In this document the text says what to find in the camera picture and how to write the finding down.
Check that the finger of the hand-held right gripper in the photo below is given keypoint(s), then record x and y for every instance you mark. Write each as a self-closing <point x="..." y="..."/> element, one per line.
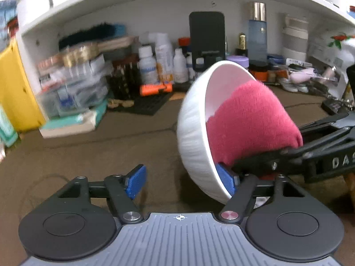
<point x="263" y="163"/>
<point x="332" y="123"/>

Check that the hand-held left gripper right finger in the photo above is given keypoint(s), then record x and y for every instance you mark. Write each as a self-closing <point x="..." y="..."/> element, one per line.
<point x="227" y="178"/>

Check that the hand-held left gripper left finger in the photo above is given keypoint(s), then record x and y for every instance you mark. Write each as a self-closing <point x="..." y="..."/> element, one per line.
<point x="136" y="181"/>

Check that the pink cloth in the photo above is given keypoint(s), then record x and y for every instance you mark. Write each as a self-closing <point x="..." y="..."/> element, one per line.
<point x="249" y="116"/>

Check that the white bowl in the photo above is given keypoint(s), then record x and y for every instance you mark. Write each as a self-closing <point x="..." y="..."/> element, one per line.
<point x="194" y="133"/>

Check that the pink small device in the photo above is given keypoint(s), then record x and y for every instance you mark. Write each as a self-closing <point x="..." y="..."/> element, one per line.
<point x="301" y="77"/>

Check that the strawberry print white bag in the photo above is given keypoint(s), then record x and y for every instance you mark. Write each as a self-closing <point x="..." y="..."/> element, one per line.
<point x="327" y="58"/>

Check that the brown crumpled wrapper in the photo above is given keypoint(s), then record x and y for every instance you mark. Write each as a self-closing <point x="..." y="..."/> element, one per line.
<point x="120" y="103"/>

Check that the teal notebook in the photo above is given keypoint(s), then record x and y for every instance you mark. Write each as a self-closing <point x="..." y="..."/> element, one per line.
<point x="69" y="122"/>

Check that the black orange jar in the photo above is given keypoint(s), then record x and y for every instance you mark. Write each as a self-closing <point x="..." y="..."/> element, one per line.
<point x="258" y="73"/>

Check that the white cylinder container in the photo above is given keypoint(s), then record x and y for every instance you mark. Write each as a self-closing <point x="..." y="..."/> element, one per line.
<point x="295" y="37"/>

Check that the orange packet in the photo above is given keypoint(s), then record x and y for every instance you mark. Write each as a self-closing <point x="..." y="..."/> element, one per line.
<point x="155" y="89"/>

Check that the row of dark vials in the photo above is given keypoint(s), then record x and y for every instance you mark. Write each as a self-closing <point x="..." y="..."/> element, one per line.
<point x="123" y="80"/>

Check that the clear plastic organizer box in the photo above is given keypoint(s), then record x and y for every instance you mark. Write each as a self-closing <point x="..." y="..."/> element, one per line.
<point x="72" y="97"/>

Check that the purple lid toothpick jar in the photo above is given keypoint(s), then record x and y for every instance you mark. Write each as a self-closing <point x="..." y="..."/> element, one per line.
<point x="238" y="60"/>

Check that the blue toner bottle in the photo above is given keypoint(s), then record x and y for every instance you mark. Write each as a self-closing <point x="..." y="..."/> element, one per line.
<point x="257" y="38"/>

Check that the white medicine bottle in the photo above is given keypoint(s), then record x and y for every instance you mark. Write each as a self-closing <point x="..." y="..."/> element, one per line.
<point x="147" y="66"/>

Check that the dark gold cap bottle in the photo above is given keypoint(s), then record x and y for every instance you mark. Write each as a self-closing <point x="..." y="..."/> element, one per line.
<point x="241" y="48"/>

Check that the blue label white bottle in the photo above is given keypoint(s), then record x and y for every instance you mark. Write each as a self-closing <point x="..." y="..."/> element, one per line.
<point x="190" y="66"/>

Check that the small white bottle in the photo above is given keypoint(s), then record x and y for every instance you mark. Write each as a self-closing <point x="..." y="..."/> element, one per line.
<point x="180" y="68"/>

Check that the white striped box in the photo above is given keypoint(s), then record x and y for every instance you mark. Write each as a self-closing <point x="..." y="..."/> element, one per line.
<point x="94" y="65"/>

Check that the white spray can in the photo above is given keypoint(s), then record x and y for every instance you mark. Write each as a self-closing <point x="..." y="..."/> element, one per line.
<point x="164" y="58"/>

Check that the gold round tin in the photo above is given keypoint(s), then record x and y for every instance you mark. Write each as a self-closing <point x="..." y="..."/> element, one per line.
<point x="80" y="55"/>

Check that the green glass bottle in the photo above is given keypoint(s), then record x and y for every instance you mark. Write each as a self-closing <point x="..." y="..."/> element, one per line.
<point x="7" y="130"/>

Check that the beige oval container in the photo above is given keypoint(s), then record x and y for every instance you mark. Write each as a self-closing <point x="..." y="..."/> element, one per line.
<point x="119" y="43"/>

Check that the orange cap bottle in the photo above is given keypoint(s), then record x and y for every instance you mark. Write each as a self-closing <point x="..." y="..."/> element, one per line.
<point x="184" y="43"/>

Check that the black phone stand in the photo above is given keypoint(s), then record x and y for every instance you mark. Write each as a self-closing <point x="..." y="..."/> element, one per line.
<point x="206" y="33"/>

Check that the yellow plastic box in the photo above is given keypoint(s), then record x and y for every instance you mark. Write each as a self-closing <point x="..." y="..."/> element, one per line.
<point x="16" y="97"/>

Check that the pink round tin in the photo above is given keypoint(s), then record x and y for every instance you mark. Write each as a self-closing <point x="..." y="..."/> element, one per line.
<point x="50" y="63"/>

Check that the blue sponge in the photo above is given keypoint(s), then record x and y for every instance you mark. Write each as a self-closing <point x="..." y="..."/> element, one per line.
<point x="119" y="30"/>

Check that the black shoe brush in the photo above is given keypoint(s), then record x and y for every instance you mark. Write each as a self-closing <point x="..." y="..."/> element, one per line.
<point x="88" y="33"/>

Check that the orange lid white jar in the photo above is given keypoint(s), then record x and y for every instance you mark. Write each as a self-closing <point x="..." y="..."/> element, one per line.
<point x="33" y="4"/>

